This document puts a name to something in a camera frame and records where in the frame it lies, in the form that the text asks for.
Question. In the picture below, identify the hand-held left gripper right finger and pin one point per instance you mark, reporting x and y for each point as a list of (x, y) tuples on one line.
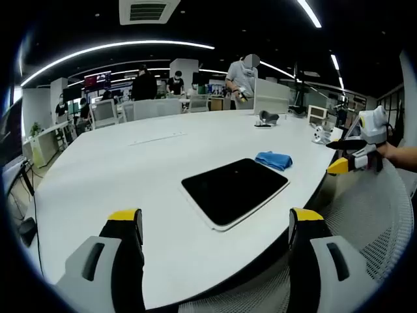
[(325, 280)]

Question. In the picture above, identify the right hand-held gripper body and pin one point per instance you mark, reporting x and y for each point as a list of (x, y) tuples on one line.
[(374, 127)]

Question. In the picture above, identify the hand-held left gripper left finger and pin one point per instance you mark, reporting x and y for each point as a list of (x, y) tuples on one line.
[(97, 277)]

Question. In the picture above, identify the blue cleaning cloth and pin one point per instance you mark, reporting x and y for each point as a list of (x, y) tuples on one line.
[(273, 159)]

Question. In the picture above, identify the spare white gripper device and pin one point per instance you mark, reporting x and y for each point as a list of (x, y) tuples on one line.
[(321, 134)]

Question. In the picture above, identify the white framed box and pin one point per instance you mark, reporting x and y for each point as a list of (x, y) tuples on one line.
[(317, 111)]

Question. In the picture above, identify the grey mesh office chair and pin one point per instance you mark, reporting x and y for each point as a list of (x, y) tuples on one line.
[(374, 212)]

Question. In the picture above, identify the curved ceiling light strip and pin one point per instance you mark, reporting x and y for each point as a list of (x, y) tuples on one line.
[(335, 63), (97, 49), (309, 13)]

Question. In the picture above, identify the black power adapter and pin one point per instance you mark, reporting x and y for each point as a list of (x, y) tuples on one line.
[(27, 231)]

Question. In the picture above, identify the grey device on white base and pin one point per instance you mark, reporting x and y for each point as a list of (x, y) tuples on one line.
[(268, 118)]

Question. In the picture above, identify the white desk partition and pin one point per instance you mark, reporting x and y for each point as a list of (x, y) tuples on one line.
[(270, 96)]

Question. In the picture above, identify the white office desk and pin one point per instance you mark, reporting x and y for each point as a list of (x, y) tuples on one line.
[(45, 140)]

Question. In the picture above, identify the potted green plant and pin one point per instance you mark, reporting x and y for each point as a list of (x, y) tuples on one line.
[(35, 129)]

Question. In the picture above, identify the dark monitor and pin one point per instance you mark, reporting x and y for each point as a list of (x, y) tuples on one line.
[(9, 130)]

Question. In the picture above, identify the ceiling air vent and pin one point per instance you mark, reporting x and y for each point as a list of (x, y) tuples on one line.
[(146, 11)]

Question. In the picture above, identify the wall display screen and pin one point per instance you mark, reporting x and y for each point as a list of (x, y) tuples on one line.
[(97, 80)]

